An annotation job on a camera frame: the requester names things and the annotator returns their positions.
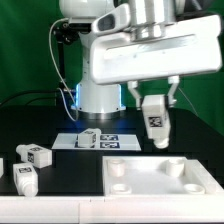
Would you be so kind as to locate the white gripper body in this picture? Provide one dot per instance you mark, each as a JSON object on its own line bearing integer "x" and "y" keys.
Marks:
{"x": 190, "y": 47}

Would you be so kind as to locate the black camera on stand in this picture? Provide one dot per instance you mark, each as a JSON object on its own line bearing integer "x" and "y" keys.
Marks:
{"x": 64, "y": 35}

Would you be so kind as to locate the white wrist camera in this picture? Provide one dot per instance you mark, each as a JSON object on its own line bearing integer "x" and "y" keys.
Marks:
{"x": 112, "y": 22}

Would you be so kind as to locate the white tag sheet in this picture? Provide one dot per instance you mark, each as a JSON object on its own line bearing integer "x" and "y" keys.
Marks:
{"x": 105, "y": 142}

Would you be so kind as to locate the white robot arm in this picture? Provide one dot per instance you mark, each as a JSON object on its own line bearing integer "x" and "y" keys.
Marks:
{"x": 140, "y": 40}

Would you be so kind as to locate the white obstacle fence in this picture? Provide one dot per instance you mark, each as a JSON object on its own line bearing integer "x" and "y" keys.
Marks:
{"x": 81, "y": 210}

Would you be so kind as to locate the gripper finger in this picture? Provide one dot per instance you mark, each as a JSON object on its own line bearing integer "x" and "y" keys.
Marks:
{"x": 173, "y": 81}
{"x": 133, "y": 89}

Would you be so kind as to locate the white square tabletop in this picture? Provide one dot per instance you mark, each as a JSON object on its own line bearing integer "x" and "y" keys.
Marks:
{"x": 138, "y": 176}

